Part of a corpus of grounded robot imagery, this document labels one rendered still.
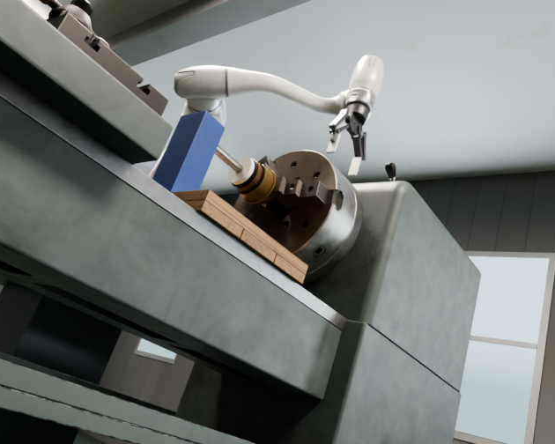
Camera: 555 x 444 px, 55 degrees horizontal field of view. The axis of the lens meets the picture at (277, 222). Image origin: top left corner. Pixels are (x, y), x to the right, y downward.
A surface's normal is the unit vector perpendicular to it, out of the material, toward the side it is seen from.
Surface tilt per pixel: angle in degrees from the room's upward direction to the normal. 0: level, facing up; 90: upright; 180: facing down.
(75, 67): 90
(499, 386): 90
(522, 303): 90
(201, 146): 90
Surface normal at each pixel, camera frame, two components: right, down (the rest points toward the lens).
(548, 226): -0.59, -0.47
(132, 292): 0.76, 0.00
